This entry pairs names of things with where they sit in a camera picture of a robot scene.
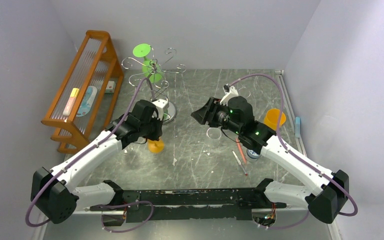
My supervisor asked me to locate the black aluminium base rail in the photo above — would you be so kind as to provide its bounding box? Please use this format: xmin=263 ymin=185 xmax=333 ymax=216
xmin=73 ymin=188 xmax=290 ymax=223

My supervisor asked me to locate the chrome wine glass rack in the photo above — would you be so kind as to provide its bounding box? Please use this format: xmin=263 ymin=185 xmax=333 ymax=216
xmin=121 ymin=47 xmax=186 ymax=125

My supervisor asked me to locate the white red pen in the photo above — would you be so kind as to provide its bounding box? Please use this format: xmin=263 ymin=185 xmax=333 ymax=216
xmin=232 ymin=150 xmax=248 ymax=177

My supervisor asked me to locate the blue patterned round tin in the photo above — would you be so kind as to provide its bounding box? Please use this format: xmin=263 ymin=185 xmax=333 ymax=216
xmin=246 ymin=149 xmax=261 ymax=163

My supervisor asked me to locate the orange plastic wine glass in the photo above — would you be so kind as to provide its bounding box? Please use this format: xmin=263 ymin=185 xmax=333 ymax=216
xmin=147 ymin=138 xmax=165 ymax=154

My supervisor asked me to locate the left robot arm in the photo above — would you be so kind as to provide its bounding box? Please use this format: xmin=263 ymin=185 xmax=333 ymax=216
xmin=30 ymin=99 xmax=169 ymax=224

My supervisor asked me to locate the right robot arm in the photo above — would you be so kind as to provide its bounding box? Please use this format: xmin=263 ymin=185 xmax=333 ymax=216
xmin=191 ymin=96 xmax=349 ymax=224

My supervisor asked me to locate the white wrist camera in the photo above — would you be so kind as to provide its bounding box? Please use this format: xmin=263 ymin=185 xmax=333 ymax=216
xmin=219 ymin=84 xmax=239 ymax=106
xmin=152 ymin=99 xmax=169 ymax=121

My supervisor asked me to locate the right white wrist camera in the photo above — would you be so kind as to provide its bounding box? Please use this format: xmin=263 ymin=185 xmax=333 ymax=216
xmin=219 ymin=84 xmax=239 ymax=106

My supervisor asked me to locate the orange wooden rack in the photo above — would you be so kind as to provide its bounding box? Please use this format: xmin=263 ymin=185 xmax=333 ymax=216
xmin=41 ymin=30 xmax=124 ymax=154

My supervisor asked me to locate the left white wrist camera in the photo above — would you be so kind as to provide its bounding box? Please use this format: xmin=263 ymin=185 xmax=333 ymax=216
xmin=152 ymin=99 xmax=169 ymax=121

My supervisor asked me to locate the clear wine glass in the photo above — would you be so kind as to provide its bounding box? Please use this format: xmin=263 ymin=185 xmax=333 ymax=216
xmin=238 ymin=87 xmax=252 ymax=99
xmin=120 ymin=142 xmax=146 ymax=156
xmin=202 ymin=127 xmax=222 ymax=158

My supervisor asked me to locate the light blue flat package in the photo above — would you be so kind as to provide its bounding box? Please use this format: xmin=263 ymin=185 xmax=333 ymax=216
xmin=76 ymin=86 xmax=98 ymax=117

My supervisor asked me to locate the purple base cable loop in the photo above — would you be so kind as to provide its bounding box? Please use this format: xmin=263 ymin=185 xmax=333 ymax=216
xmin=100 ymin=199 xmax=156 ymax=234

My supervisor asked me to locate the yellow highlighter marker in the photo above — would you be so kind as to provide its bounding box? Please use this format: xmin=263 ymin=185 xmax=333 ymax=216
xmin=62 ymin=88 xmax=80 ymax=116

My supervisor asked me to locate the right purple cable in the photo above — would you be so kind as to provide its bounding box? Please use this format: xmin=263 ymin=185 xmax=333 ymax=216
xmin=229 ymin=73 xmax=359 ymax=218

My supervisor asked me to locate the green plastic wine glass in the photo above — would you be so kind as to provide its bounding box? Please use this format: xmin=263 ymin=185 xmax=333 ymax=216
xmin=132 ymin=43 xmax=163 ymax=83

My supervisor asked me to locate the small white red box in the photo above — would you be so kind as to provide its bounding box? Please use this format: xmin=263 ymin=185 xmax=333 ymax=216
xmin=105 ymin=80 xmax=116 ymax=94

